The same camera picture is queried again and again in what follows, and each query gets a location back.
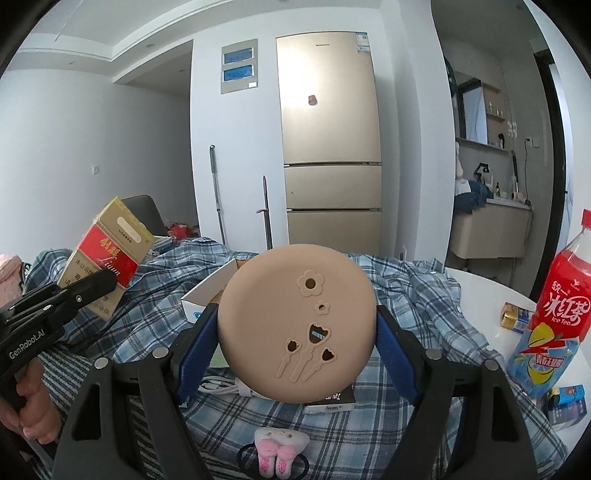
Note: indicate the wall mirror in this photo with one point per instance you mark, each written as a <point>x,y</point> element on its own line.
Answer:
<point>475,113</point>

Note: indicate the wall electrical panel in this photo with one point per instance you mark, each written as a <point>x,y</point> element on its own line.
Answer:
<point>238,67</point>

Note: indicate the white cardboard box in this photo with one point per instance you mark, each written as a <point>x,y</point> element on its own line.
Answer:
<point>203,295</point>

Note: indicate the round beige silicone pad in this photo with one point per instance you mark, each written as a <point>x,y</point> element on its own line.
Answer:
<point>272,314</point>

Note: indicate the small blue carton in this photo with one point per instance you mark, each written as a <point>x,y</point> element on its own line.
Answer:
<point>565,408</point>

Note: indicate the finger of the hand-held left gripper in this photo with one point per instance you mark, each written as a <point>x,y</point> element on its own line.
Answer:
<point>87,288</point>

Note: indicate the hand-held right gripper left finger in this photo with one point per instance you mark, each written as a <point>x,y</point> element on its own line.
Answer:
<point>199,350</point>

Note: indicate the small black box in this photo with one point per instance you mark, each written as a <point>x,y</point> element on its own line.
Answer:
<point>330,400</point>

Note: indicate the red and gold cigarette carton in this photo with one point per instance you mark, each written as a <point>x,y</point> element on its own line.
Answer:
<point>106,244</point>

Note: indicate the blue plaid shirt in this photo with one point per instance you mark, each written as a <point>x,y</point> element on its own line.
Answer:
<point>411,295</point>

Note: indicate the grey chair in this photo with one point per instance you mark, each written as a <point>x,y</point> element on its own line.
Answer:
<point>147,214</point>

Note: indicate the pink cloth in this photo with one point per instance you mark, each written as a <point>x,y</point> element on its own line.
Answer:
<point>9,279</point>

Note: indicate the beige bathroom vanity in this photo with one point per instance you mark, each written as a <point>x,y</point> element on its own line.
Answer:
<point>489,230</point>

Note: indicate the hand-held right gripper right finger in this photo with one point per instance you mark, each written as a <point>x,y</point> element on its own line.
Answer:
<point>391,346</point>

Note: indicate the gold refrigerator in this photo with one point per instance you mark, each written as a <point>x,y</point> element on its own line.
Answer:
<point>330,138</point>

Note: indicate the dark blue clothes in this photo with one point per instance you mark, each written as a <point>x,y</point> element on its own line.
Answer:
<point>471,196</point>

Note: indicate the red iced tea bottle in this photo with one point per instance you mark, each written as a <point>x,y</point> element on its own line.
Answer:
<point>561,300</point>

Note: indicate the gold drink can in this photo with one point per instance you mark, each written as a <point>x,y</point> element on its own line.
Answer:
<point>517,317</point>

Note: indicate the black standing pole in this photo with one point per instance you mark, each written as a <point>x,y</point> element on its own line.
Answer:
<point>265,217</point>

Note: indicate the person's left hand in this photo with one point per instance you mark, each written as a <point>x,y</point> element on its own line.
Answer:
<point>39,406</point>

